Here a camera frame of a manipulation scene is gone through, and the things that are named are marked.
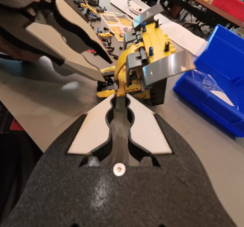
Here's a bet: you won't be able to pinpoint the clear plastic bag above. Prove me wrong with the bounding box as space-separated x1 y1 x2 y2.
188 69 239 107

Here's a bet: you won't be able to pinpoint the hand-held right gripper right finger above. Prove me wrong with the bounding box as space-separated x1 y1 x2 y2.
125 93 172 163

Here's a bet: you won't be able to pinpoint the blue plastic bin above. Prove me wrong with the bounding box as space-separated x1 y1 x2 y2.
173 24 244 138

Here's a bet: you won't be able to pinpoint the yellow toy brick vehicle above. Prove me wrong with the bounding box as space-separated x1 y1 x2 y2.
96 4 197 106

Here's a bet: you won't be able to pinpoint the white paper sheet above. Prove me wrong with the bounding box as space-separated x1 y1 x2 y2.
161 22 205 56

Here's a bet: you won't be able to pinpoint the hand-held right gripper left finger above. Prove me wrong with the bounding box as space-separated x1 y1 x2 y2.
67 94 117 163

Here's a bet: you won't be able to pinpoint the yellow instruction booklet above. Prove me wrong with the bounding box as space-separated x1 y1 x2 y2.
100 12 134 42

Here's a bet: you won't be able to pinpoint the red box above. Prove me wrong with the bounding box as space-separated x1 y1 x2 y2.
10 118 25 131

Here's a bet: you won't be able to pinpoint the red plastic bin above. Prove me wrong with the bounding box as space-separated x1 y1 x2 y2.
212 0 244 22

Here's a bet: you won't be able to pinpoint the black office chair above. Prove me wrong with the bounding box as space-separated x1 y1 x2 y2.
183 13 209 38

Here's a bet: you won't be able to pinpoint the person's left hand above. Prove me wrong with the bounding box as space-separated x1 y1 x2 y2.
0 35 41 61

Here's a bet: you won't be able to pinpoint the wooden table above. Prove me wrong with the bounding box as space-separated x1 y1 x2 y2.
158 0 244 29

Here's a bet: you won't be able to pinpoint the scattered small toy brick pieces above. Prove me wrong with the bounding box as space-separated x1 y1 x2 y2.
63 0 123 60

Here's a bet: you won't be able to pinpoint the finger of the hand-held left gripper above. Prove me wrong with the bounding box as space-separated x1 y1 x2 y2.
26 22 106 82
48 0 113 63

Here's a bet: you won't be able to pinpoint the white lamp stand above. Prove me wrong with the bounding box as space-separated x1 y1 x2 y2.
111 0 151 18

